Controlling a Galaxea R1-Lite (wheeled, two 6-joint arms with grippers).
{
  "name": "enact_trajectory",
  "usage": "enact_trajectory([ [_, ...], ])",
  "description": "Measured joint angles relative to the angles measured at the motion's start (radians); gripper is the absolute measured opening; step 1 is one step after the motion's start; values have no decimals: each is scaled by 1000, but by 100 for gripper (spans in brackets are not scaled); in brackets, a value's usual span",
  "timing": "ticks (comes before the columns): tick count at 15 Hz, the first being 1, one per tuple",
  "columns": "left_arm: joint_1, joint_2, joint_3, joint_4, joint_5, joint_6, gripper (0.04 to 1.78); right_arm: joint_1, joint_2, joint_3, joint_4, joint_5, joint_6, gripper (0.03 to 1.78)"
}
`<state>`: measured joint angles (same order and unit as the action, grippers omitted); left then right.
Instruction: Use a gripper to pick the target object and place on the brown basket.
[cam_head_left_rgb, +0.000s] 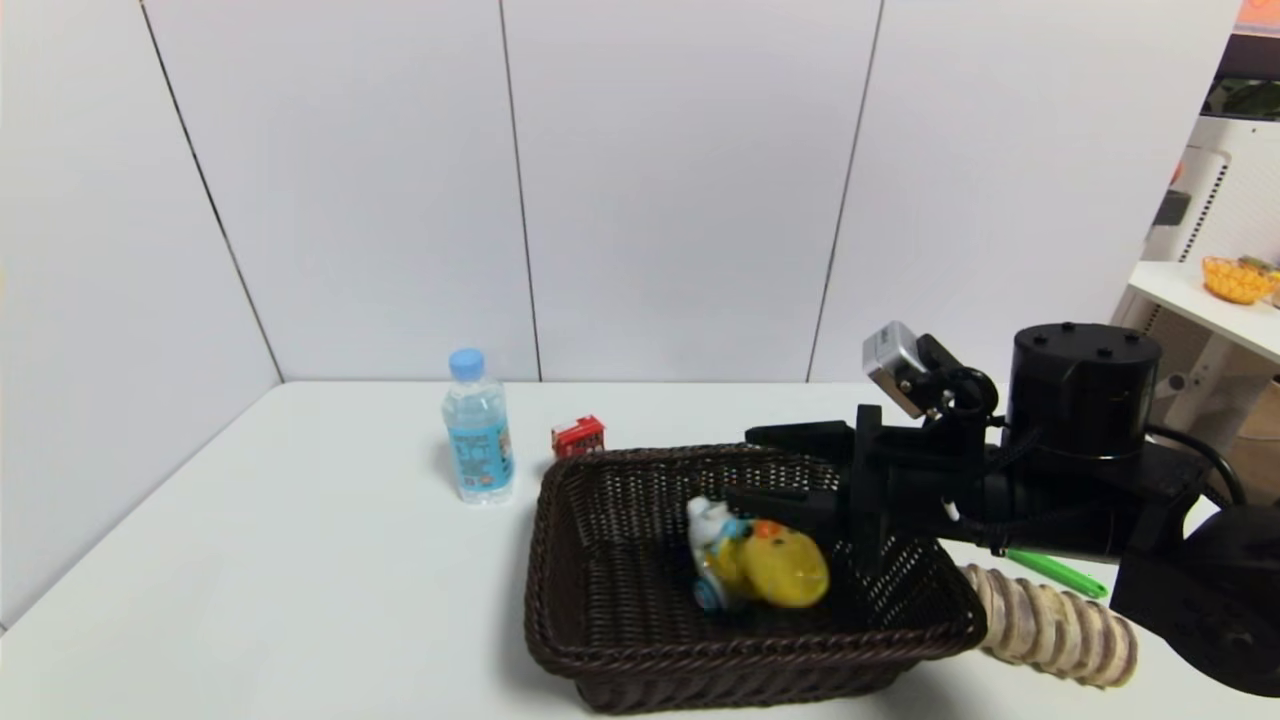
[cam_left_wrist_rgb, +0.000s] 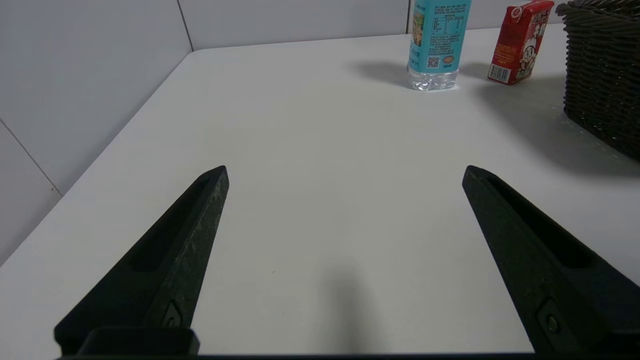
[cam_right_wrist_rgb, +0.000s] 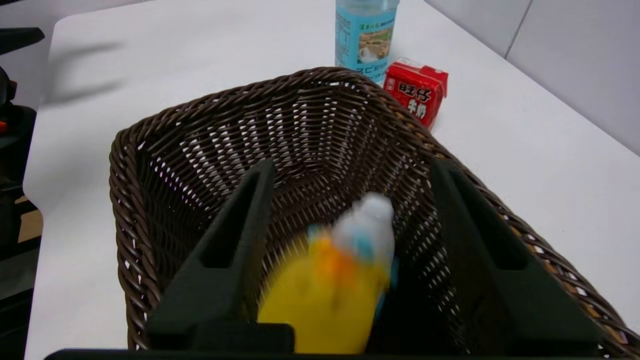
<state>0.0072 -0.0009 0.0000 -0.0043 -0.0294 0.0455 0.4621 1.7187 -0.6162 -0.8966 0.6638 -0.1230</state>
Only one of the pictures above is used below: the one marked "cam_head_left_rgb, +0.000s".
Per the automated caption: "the white shelf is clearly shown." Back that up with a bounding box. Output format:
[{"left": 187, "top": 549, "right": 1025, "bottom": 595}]
[{"left": 1128, "top": 260, "right": 1280, "bottom": 366}]

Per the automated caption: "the dark brown wicker basket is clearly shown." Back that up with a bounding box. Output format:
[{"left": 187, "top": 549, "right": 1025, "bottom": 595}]
[{"left": 524, "top": 440, "right": 991, "bottom": 715}]

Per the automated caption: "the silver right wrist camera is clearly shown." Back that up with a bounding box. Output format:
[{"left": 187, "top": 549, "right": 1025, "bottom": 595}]
[{"left": 862, "top": 320, "right": 953, "bottom": 419}]

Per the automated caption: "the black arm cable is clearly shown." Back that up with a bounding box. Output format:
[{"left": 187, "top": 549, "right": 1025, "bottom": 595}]
[{"left": 1145, "top": 425, "right": 1248, "bottom": 508}]

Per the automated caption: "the orange fruit bowl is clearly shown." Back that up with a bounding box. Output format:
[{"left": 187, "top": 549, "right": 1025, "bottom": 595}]
[{"left": 1201, "top": 255, "right": 1280, "bottom": 305}]

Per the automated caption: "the white slotted appliance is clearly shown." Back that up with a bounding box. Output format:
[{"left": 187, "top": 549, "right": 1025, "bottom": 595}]
[{"left": 1140, "top": 115, "right": 1280, "bottom": 266}]

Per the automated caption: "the red drink carton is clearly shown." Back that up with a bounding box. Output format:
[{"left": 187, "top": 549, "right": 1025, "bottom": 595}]
[{"left": 550, "top": 415, "right": 607, "bottom": 461}]

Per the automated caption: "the yellow duck toy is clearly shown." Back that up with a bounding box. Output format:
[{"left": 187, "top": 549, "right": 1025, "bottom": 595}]
[{"left": 686, "top": 495, "right": 831, "bottom": 613}]

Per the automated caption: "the wooden spatula green handle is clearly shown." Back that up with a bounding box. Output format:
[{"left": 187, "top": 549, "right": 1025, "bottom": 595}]
[{"left": 1005, "top": 548, "right": 1110, "bottom": 601}]

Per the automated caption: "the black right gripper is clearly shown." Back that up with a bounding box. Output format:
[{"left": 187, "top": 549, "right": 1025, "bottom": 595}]
[{"left": 723, "top": 404, "right": 1012, "bottom": 577}]

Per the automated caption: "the striped spiral conch shell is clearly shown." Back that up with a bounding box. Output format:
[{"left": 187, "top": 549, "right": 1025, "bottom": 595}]
[{"left": 960, "top": 563, "right": 1141, "bottom": 691}]

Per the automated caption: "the clear water bottle blue label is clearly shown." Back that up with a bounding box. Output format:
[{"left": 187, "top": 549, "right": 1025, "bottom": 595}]
[{"left": 441, "top": 347, "right": 516, "bottom": 506}]

